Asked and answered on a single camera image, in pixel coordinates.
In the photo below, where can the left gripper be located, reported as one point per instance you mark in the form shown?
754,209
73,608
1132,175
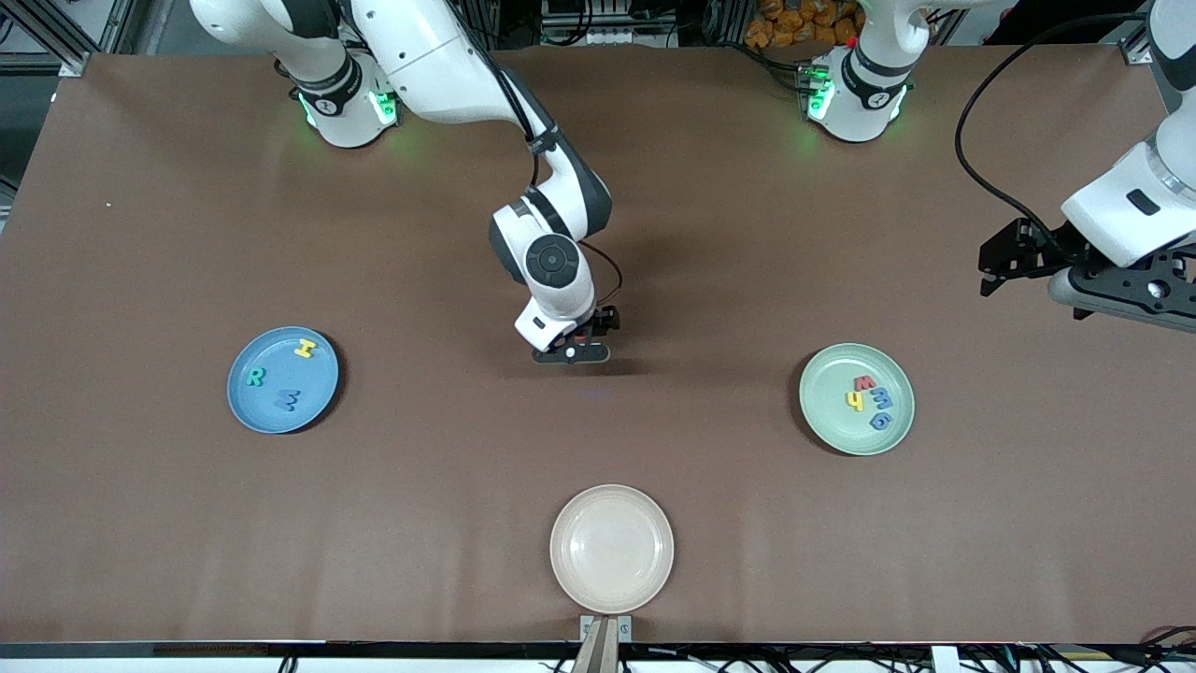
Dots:
1045,245

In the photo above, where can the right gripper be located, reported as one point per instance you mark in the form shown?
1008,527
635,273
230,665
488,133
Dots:
605,321

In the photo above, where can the green plate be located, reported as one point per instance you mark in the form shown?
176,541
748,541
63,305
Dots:
832,421

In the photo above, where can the blue plate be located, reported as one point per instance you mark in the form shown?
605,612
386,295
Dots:
271,411

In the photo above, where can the orange bag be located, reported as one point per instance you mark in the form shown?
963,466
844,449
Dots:
794,23

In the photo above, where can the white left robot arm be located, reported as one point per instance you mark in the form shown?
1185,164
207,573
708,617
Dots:
869,84

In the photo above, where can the yellow foam uppercase H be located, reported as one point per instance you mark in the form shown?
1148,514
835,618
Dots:
305,349

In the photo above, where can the blue foam letter W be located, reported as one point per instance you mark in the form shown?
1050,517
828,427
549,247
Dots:
287,401

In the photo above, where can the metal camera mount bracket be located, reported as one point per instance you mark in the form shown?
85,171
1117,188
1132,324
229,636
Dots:
589,624

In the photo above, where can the cream white plate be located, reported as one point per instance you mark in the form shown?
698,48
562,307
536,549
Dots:
612,551

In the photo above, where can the brown table mat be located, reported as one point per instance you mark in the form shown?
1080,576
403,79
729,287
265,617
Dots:
187,523

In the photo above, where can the blue foam letter e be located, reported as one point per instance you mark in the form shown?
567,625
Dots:
882,422

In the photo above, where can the white label tag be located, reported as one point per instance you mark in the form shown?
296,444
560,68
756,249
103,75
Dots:
945,659

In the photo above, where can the blue foam letter m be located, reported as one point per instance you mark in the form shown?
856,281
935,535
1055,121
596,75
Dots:
882,399

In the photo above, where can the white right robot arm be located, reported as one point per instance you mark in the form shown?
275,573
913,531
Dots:
430,56

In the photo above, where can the white power strip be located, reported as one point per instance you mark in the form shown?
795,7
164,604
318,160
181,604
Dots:
607,37

